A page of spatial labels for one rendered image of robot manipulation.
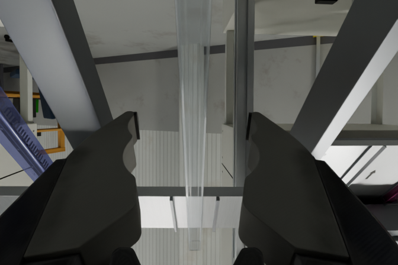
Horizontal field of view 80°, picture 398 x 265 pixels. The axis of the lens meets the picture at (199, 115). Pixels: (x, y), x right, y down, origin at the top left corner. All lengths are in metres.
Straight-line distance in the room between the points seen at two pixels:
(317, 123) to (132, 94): 4.07
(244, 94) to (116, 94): 4.04
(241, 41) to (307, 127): 0.31
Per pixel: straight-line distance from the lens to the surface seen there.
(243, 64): 0.58
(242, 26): 0.61
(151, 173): 4.22
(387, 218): 0.56
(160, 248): 4.62
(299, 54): 3.44
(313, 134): 0.34
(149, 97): 4.10
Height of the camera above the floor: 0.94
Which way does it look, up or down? 2 degrees up
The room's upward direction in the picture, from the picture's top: 180 degrees counter-clockwise
